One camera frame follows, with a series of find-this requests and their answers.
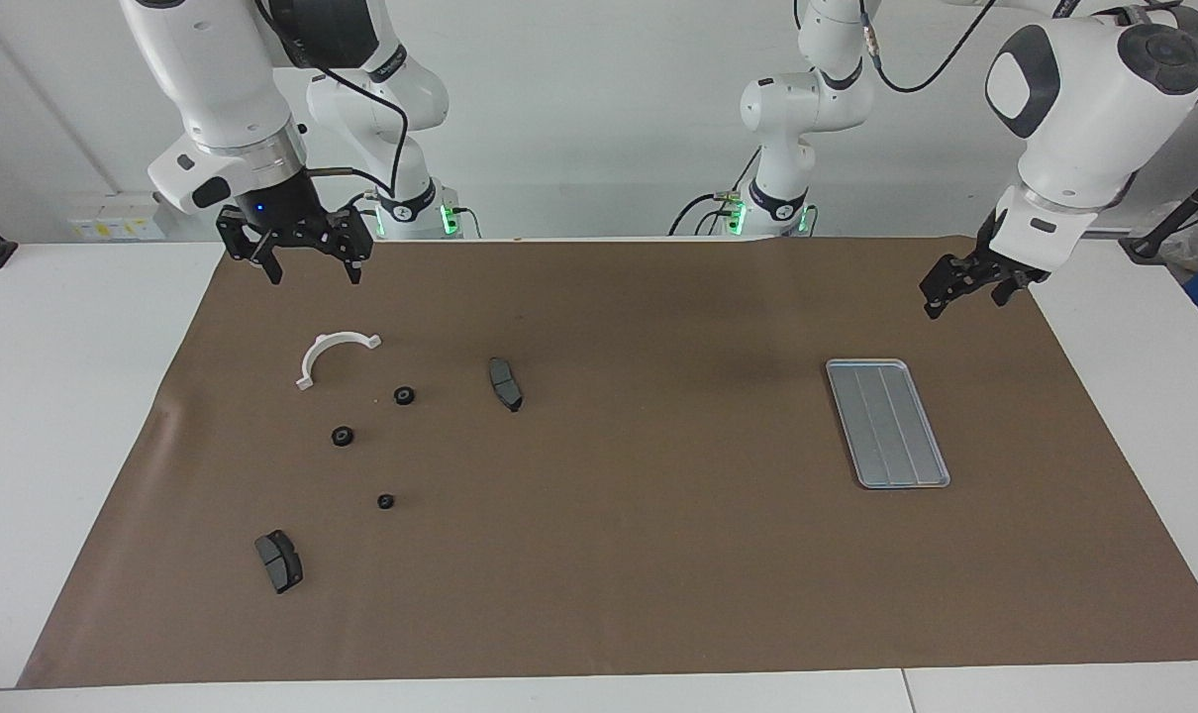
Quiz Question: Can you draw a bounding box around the silver metal tray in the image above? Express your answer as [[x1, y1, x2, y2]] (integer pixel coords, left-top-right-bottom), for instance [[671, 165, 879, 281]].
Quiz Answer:
[[825, 358, 951, 490]]

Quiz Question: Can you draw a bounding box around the black stand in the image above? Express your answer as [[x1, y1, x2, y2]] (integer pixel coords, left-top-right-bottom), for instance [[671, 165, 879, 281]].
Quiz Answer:
[[1119, 158, 1198, 263]]

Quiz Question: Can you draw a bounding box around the clear plastic bag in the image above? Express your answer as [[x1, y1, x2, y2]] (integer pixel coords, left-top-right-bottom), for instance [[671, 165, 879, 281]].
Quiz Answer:
[[1148, 201, 1198, 273]]

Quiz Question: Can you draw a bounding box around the dark grey brake pad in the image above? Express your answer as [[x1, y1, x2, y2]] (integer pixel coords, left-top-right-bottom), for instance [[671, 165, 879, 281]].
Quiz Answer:
[[488, 357, 524, 413], [253, 530, 304, 594]]

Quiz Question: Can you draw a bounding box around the brown table mat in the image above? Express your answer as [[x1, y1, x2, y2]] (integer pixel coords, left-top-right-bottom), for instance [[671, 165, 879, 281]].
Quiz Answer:
[[17, 236, 1198, 689]]

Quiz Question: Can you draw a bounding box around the white curved plastic bracket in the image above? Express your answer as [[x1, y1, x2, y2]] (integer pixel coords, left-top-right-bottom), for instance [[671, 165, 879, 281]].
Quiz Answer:
[[295, 332, 383, 391]]

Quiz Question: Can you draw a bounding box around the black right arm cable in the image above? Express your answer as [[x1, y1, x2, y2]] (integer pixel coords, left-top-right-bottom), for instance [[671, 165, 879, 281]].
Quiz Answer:
[[252, 0, 409, 199]]

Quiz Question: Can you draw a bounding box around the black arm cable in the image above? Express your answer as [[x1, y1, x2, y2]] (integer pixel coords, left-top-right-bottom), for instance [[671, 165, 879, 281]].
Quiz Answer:
[[252, 0, 409, 199], [856, 0, 1001, 95]]

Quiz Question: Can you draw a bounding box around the white wall socket box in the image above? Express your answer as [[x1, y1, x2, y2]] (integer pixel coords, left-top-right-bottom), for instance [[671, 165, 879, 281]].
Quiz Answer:
[[67, 193, 169, 242]]

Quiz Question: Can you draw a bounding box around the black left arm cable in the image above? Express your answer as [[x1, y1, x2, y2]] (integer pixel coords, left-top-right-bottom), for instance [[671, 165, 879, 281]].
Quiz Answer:
[[856, 0, 1001, 95]]

